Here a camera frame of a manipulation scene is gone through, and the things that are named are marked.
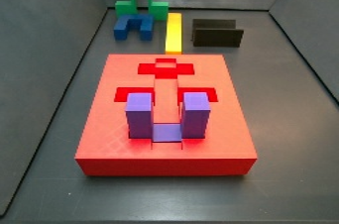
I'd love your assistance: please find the green stepped arch block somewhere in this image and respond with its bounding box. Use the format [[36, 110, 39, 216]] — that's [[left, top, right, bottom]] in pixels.
[[115, 0, 168, 21]]

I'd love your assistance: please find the purple U-shaped block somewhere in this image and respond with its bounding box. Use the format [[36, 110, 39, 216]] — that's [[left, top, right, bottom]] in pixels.
[[124, 92, 211, 143]]

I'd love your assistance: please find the yellow long bar block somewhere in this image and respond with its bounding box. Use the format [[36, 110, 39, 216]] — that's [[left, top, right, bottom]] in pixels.
[[166, 13, 183, 55]]

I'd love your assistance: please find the red base block with slots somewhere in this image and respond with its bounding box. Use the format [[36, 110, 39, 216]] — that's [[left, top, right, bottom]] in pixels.
[[76, 55, 256, 176]]

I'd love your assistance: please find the blue U-shaped block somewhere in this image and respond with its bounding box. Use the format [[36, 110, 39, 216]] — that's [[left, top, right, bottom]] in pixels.
[[114, 14, 154, 41]]

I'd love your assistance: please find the black fixture stand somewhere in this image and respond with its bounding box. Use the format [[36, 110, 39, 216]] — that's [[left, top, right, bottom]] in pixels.
[[192, 19, 244, 48]]

